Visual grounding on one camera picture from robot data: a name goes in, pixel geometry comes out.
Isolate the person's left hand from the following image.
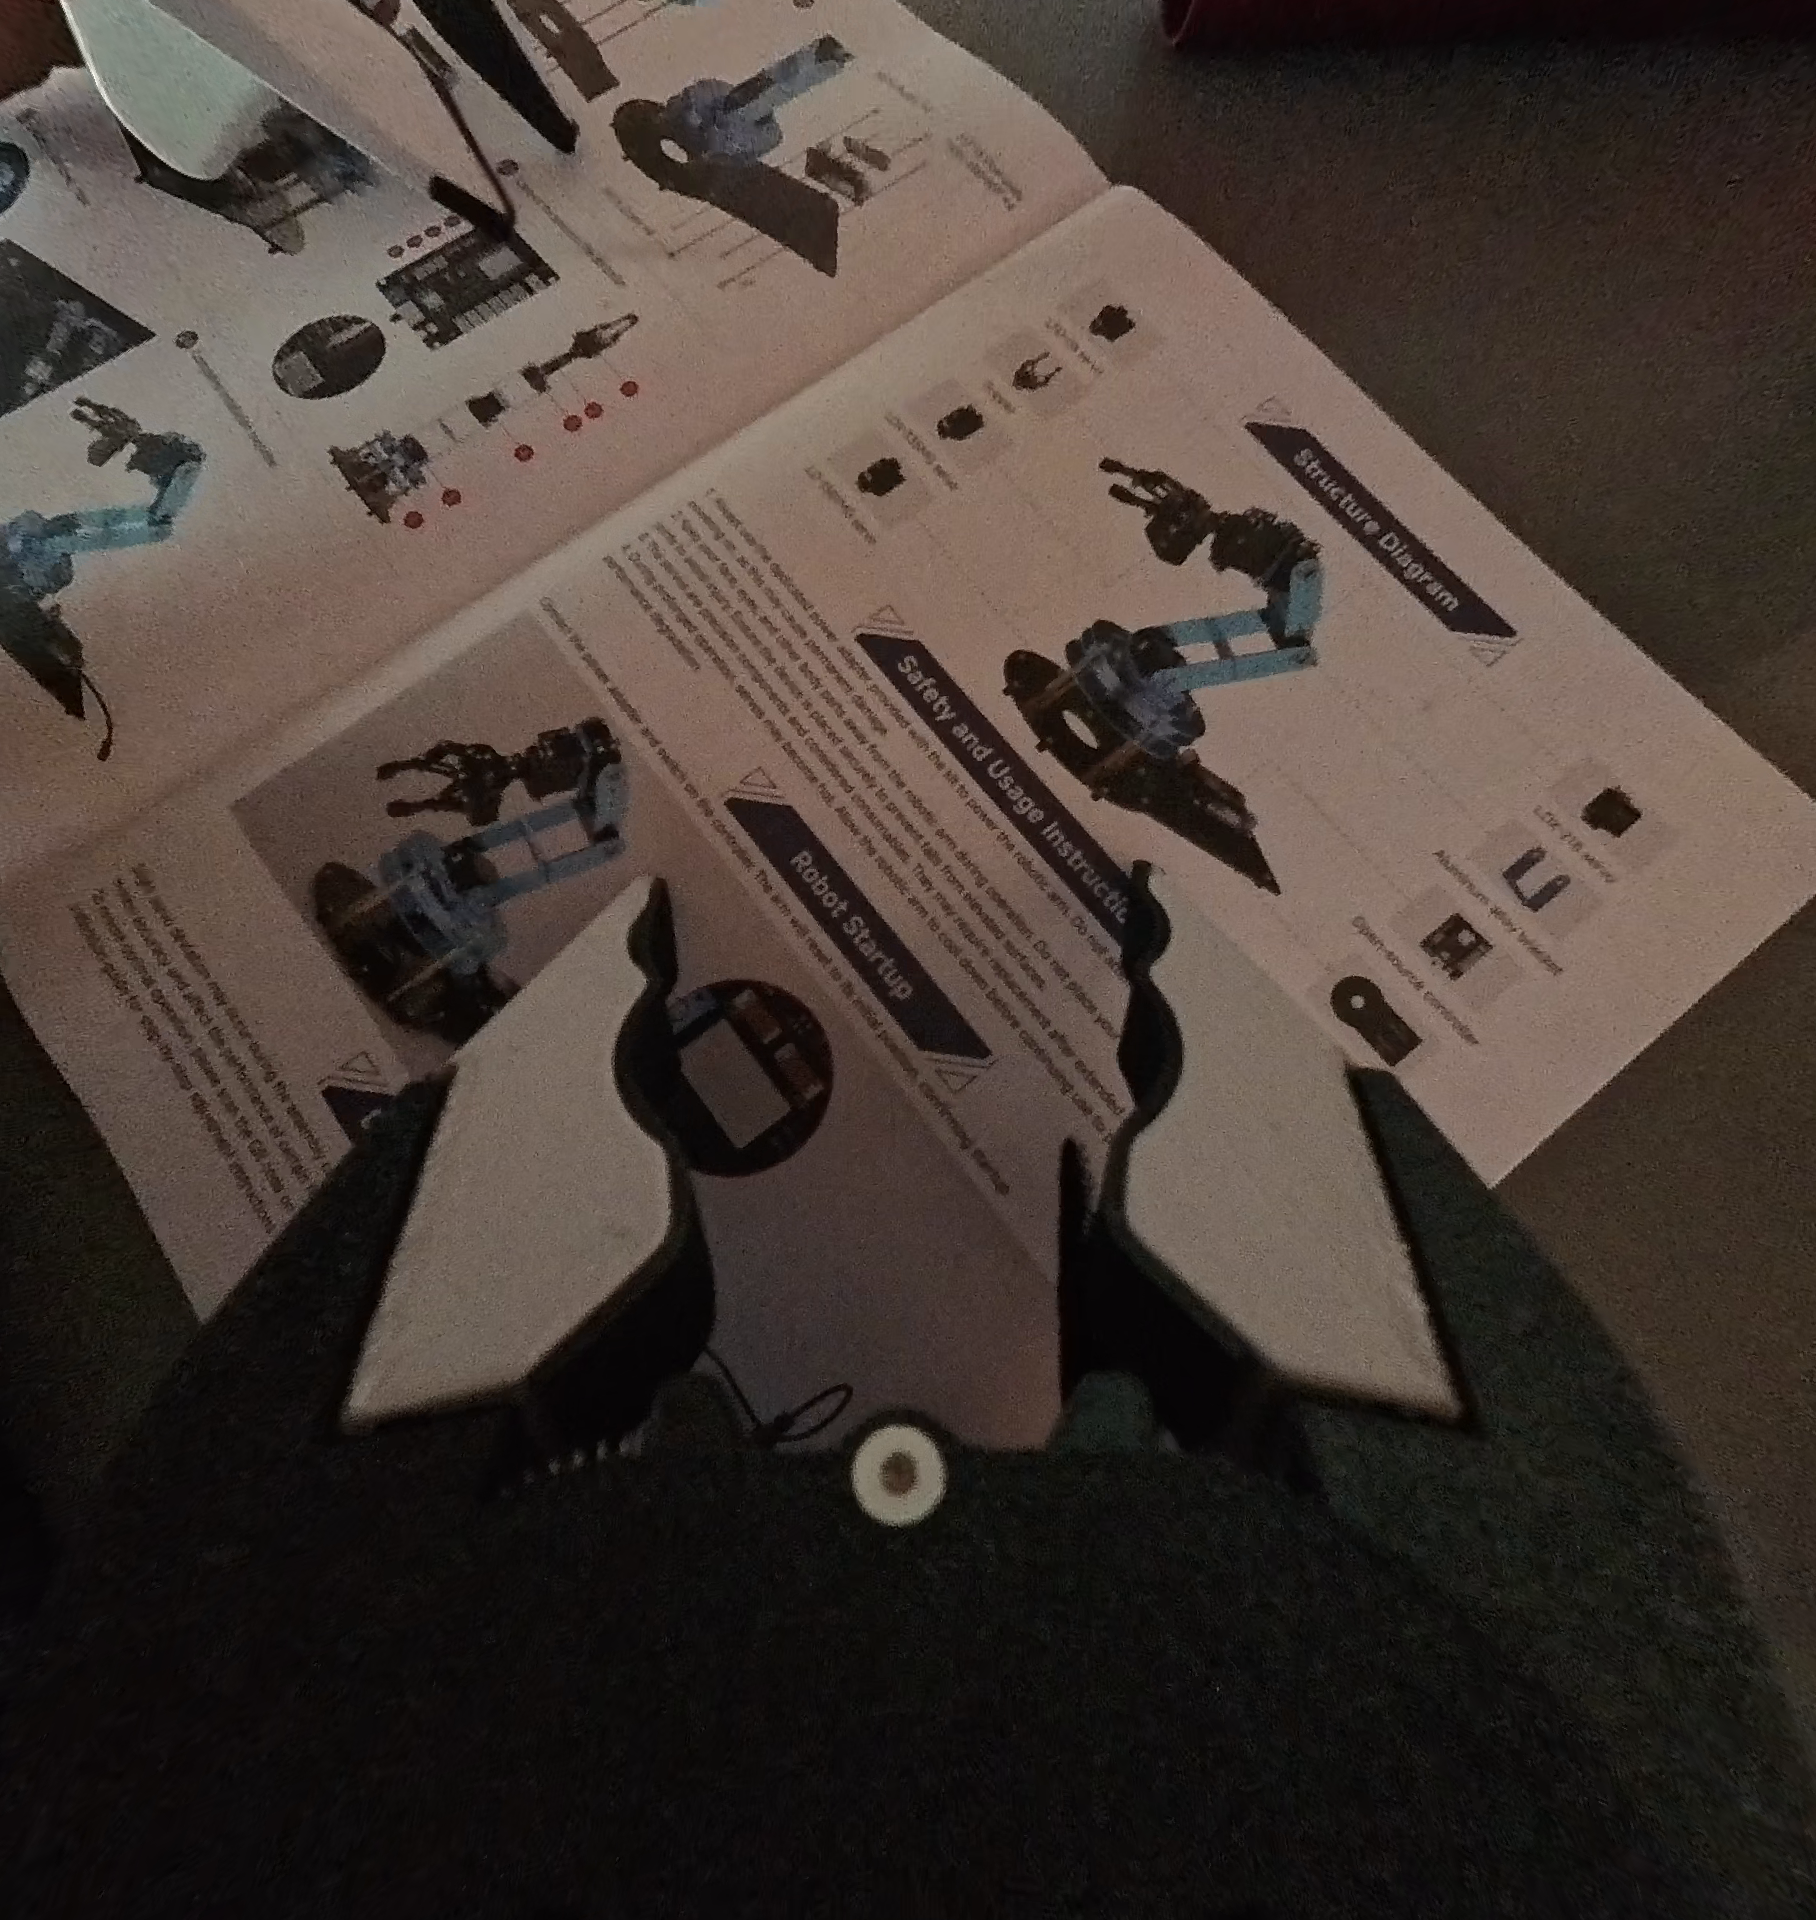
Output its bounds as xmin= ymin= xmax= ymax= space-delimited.
xmin=0 ymin=0 xmax=92 ymax=114

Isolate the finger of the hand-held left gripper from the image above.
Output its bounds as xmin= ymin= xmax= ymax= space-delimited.
xmin=425 ymin=0 xmax=581 ymax=155
xmin=149 ymin=0 xmax=524 ymax=229

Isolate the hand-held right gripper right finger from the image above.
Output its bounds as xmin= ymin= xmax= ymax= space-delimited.
xmin=1049 ymin=863 xmax=1465 ymax=1464

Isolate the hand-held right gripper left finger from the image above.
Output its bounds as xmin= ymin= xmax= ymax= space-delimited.
xmin=342 ymin=875 xmax=715 ymax=1491

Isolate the robot arm instruction booklet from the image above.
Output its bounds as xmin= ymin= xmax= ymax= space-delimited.
xmin=0 ymin=0 xmax=1816 ymax=1321

